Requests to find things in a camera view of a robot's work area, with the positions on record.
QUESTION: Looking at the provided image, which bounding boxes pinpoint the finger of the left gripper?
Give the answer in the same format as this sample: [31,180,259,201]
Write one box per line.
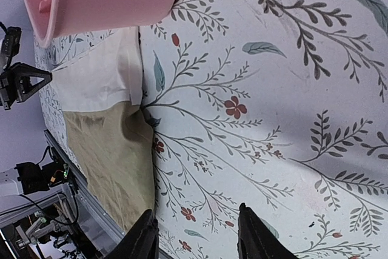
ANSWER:
[9,62,52,103]

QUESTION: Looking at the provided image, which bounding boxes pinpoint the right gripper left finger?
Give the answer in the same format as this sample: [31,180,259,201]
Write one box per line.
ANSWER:
[105,209,159,259]

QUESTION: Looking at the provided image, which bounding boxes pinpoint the floral table mat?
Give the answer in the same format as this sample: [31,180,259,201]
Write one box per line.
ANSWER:
[35,0,387,258]

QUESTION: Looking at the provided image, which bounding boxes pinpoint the khaki underwear cream waistband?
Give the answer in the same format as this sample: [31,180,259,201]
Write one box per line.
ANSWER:
[52,27,155,231]

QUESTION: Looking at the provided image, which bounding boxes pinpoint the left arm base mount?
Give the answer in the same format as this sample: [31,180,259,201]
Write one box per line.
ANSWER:
[15,146,71,195]

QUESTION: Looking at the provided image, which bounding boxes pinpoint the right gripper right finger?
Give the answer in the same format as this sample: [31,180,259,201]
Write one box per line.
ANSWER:
[237,203,296,259]

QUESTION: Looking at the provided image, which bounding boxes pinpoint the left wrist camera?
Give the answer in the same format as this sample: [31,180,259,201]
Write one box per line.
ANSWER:
[1,27,22,73]

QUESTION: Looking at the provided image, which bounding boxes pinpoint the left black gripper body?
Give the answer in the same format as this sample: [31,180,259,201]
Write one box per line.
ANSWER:
[1,68,18,110]

